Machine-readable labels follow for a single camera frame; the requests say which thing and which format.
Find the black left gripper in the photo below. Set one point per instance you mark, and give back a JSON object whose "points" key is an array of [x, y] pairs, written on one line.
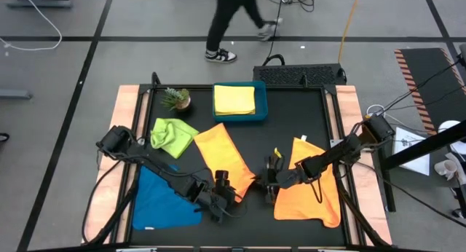
{"points": [[220, 208]]}

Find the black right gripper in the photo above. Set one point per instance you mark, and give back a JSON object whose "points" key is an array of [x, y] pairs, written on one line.
{"points": [[293, 179]]}

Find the orange microfiber towel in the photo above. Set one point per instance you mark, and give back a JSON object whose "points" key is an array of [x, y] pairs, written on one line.
{"points": [[309, 208], [222, 153]]}

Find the blue microfiber towel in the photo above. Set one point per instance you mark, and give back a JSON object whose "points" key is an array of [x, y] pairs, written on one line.
{"points": [[160, 204]]}

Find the teal plastic bin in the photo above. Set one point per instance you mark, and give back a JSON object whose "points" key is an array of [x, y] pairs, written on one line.
{"points": [[261, 102]]}

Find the yellow microfiber towel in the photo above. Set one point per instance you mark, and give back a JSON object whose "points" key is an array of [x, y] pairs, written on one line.
{"points": [[234, 99]]}

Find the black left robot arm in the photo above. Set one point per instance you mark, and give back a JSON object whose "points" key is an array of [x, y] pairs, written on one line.
{"points": [[156, 168]]}

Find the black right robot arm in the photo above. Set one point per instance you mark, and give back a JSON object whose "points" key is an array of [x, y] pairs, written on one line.
{"points": [[335, 155]]}

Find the green microfiber towel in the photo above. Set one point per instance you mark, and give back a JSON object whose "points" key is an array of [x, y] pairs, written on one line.
{"points": [[174, 139]]}

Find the small potted green plant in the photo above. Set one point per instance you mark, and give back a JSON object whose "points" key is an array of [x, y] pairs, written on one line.
{"points": [[180, 101]]}

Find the light wooden side board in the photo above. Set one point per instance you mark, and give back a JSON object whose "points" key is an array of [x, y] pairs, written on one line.
{"points": [[125, 102], [347, 102]]}

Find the white paper sheet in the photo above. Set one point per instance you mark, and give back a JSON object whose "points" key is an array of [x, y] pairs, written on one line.
{"points": [[411, 161]]}

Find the black metal beam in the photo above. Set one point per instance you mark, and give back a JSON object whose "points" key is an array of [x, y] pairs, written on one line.
{"points": [[426, 146]]}

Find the person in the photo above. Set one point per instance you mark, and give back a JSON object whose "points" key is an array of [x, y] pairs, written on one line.
{"points": [[222, 19]]}

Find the white paper cup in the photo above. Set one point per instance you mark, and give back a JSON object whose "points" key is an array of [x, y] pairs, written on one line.
{"points": [[446, 167]]}

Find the white round object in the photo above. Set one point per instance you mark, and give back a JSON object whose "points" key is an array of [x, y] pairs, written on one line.
{"points": [[449, 125]]}

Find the black mat striped edges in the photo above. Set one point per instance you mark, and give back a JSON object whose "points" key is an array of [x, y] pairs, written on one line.
{"points": [[426, 73]]}

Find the grey furniture foot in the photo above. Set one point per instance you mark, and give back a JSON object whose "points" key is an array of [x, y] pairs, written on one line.
{"points": [[14, 94]]}

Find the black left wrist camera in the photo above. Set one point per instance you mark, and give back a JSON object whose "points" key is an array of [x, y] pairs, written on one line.
{"points": [[209, 193]]}

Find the black aluminium table frame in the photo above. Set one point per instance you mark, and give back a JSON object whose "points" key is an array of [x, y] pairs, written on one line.
{"points": [[298, 87]]}

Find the black metal post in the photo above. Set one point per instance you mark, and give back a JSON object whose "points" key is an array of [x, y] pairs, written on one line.
{"points": [[387, 186]]}

